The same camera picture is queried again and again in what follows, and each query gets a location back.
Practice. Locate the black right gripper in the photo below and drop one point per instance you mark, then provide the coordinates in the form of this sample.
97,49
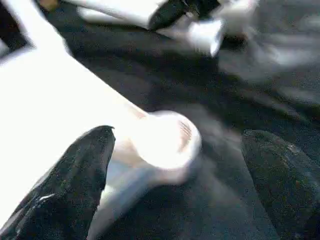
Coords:
202,6

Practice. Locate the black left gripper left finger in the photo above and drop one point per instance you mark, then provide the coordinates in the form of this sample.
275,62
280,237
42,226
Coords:
62,190

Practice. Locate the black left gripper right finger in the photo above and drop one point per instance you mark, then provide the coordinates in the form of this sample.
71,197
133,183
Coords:
290,190

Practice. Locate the white tapered table leg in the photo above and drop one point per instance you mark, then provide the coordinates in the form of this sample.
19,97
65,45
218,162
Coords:
112,12

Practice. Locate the white plastic table top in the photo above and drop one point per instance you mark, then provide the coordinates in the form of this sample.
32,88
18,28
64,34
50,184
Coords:
62,100

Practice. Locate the black work mat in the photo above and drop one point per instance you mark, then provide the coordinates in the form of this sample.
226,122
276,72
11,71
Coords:
175,87

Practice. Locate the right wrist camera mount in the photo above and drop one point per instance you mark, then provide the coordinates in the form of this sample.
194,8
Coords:
215,32

